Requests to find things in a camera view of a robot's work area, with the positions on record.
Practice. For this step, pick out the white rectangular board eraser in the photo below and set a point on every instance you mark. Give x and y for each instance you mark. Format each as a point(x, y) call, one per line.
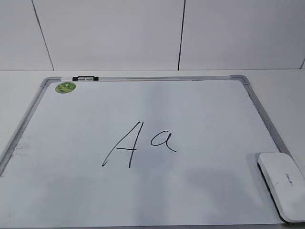
point(286, 184)

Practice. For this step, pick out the white board with metal frame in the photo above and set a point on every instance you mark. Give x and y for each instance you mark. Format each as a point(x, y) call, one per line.
point(129, 152)

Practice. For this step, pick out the round green magnet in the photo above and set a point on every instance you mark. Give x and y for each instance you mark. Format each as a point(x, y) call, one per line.
point(65, 87)

